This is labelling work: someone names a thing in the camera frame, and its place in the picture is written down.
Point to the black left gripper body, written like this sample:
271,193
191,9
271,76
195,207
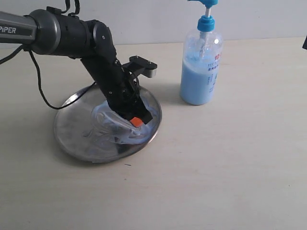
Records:
125,98

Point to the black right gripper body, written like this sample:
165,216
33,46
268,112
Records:
304,46

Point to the blue pump lotion bottle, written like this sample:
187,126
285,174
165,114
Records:
201,57

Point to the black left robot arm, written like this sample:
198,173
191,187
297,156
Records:
48,32

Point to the blue soap smear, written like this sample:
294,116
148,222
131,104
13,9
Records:
109,127

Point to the round stainless steel plate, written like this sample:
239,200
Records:
75,119

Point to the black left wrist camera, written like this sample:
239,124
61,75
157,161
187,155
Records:
140,66

